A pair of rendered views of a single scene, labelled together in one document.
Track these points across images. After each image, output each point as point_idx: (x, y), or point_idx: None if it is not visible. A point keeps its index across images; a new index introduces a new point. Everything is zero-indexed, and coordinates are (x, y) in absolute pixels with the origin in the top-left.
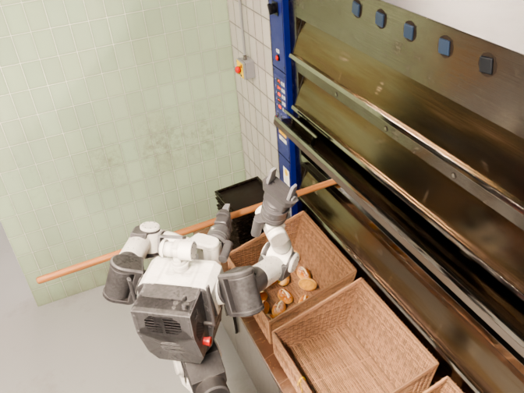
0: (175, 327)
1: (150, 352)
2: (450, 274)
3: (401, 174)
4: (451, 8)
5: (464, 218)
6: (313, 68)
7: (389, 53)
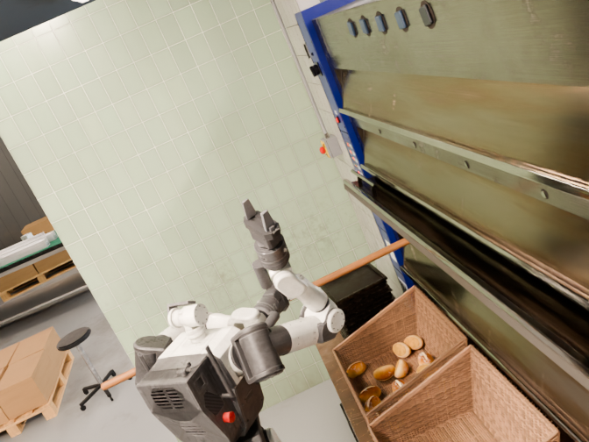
0: (180, 399)
1: (180, 439)
2: (476, 281)
3: (442, 190)
4: None
5: (493, 214)
6: (352, 112)
7: (383, 58)
